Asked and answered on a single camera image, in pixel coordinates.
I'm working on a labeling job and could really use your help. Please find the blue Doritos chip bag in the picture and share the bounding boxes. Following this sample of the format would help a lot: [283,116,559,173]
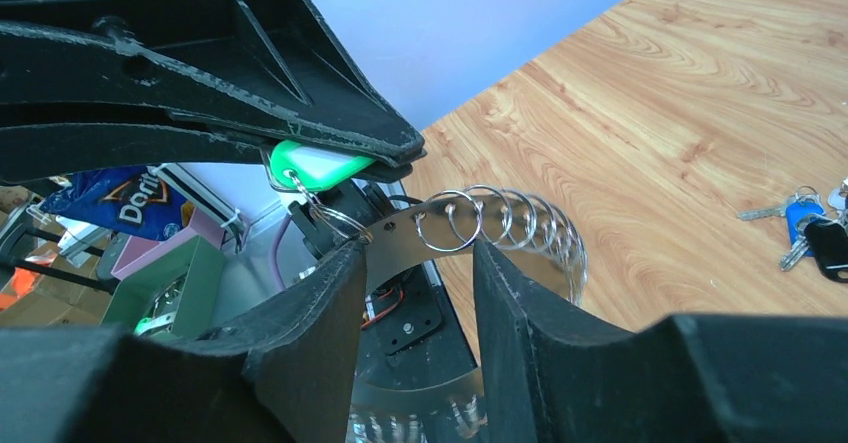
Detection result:
[41,166,195,241]

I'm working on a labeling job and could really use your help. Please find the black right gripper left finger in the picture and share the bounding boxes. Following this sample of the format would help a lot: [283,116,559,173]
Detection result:
[1,242,366,442]

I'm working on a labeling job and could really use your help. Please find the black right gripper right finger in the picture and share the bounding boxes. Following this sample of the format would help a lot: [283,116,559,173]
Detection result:
[473,242,847,442]

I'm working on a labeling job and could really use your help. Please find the green open box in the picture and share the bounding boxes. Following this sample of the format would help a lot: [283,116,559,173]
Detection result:
[100,237,225,341]

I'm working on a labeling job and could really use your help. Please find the pink box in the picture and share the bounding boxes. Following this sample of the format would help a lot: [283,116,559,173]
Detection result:
[111,208,225,280]

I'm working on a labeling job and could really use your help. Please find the pile of tagged keys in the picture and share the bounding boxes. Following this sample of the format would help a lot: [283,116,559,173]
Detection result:
[737,181,847,285]

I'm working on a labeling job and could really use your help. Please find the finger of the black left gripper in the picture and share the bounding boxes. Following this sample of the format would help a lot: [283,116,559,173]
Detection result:
[1,105,412,184]
[1,0,424,162]

